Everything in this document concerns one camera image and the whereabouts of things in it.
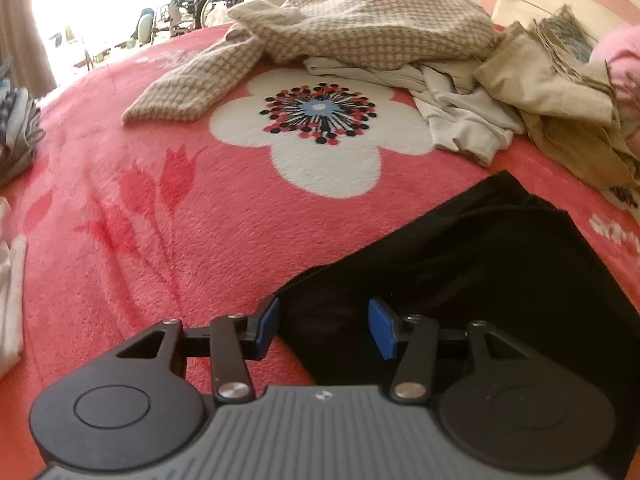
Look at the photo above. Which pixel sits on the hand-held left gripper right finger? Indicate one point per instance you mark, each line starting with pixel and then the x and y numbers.
pixel 382 330

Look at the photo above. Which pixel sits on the crumpled white garment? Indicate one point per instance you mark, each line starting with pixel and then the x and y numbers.
pixel 465 115

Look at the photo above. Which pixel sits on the folded white cloth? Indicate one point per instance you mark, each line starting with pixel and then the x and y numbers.
pixel 10 310

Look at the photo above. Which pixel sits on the stack of folded dark clothes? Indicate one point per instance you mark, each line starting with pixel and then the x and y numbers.
pixel 20 125

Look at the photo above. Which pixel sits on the frayed olive cloth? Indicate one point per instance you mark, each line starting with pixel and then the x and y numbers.
pixel 565 35

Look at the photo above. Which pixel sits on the pale green chair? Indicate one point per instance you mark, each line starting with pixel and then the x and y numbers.
pixel 145 22

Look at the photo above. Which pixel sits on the black printed t-shirt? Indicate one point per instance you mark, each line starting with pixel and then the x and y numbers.
pixel 475 260

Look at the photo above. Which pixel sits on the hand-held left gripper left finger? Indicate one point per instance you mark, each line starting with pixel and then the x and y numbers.
pixel 265 330

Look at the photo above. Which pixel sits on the crumpled beige pants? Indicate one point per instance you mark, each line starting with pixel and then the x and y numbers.
pixel 540 85

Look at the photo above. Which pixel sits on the beige checked sweater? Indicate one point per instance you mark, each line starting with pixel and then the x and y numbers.
pixel 375 25

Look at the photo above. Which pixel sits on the beige curtain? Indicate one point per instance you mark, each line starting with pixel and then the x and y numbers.
pixel 25 35

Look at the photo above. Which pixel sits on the red floral blanket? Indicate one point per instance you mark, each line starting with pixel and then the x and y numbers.
pixel 150 235

